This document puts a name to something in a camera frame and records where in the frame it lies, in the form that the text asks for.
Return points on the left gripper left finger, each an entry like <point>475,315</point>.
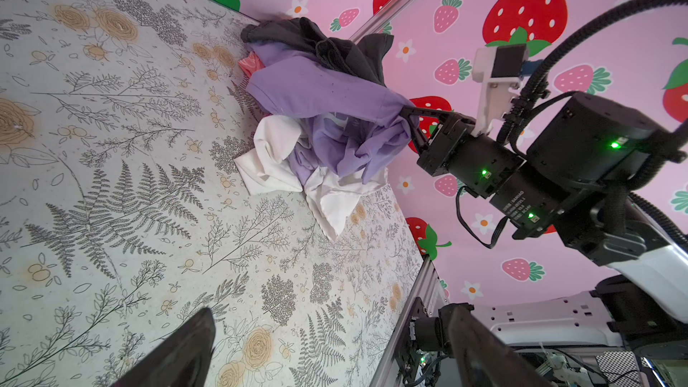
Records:
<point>182,360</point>

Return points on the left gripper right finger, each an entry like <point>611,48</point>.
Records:
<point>482,359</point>

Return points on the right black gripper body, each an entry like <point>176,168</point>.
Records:
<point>453,128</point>

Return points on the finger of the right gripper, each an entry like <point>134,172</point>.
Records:
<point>413,114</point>

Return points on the purple cloth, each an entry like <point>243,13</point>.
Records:
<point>351,124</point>

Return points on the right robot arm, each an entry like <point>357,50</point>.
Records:
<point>581,178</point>

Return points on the dark grey cloth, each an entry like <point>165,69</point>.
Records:
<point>363,59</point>

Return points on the white cloth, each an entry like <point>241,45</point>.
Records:
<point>279,162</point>

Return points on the pink cloth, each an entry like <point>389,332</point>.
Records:
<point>251,64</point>

